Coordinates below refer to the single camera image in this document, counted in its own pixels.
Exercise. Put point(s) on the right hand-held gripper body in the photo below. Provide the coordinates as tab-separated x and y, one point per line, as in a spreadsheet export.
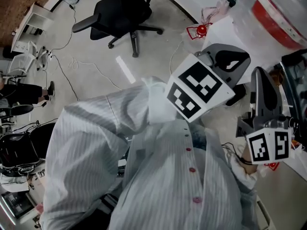
268	145

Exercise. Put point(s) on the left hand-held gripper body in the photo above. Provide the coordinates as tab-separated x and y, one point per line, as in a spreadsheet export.
199	87

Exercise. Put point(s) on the person's right forearm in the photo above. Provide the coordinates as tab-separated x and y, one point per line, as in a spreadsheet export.
247	174

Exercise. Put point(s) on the person's left forearm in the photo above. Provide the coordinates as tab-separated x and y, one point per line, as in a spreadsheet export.
115	104

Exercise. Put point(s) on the large water bottle red label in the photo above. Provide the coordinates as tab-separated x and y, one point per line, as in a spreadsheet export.
271	15

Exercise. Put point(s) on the clear empty jug red cap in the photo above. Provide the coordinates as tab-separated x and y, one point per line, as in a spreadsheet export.
200	29
272	165

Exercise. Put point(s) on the person's jeans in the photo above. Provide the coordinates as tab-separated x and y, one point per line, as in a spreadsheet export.
199	138

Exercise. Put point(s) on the pink plastic bag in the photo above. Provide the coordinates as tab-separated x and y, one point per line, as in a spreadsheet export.
216	11

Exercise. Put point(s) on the person's striped white coat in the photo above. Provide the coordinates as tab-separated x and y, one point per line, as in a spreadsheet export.
168	176

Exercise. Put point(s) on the black office chair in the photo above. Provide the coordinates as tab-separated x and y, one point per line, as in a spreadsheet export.
115	15

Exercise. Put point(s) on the white power strip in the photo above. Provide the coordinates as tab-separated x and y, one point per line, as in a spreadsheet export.
50	55

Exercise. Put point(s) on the black round chair back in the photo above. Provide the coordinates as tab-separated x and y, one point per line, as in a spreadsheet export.
43	138

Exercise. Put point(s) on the white low shelf table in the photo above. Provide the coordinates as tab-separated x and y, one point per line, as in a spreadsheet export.
31	27

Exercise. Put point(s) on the white mesh office chair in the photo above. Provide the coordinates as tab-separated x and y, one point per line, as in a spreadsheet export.
22	61

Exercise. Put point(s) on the black equipment pack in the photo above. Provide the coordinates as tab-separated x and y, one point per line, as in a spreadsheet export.
16	150

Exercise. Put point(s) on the black monitor screen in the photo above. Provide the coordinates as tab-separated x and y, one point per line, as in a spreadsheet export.
16	205

